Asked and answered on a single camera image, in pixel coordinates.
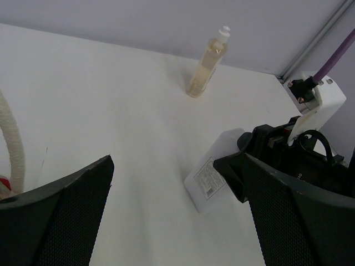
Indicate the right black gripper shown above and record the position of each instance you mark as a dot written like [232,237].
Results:
[309,158]

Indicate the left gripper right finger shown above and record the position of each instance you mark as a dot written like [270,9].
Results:
[298,223]

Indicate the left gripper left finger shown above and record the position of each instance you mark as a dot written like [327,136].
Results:
[58,223]

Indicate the white bottle grey cap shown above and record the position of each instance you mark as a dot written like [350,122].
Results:
[206,187]

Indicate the amber liquid bottle white cap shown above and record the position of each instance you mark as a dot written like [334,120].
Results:
[214,52]

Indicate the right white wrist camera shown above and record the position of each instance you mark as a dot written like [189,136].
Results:
[328,98]

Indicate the right aluminium frame post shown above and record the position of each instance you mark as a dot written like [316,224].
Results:
[315,40]

